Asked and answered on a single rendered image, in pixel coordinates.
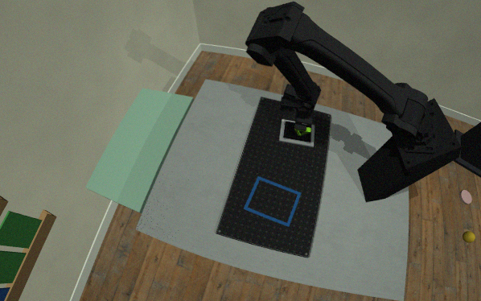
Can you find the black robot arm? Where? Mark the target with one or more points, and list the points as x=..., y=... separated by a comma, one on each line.
x=284, y=30

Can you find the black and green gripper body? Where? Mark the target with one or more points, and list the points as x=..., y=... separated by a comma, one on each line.
x=307, y=120

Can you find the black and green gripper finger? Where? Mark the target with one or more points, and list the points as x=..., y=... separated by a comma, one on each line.
x=308, y=130

